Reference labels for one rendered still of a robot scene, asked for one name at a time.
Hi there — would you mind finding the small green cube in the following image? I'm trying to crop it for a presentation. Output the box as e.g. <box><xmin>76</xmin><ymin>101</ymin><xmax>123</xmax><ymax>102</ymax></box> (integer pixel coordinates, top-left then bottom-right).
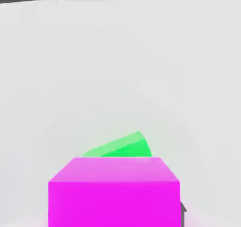
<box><xmin>81</xmin><ymin>130</ymin><xmax>153</xmax><ymax>157</ymax></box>

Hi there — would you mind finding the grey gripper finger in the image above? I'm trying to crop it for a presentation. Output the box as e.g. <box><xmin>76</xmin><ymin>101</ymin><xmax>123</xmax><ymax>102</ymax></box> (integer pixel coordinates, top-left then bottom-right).
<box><xmin>180</xmin><ymin>201</ymin><xmax>188</xmax><ymax>227</ymax></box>

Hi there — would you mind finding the small magenta cube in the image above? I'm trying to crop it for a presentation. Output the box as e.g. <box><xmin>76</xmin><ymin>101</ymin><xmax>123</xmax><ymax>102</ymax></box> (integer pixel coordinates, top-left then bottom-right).
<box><xmin>48</xmin><ymin>157</ymin><xmax>181</xmax><ymax>227</ymax></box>

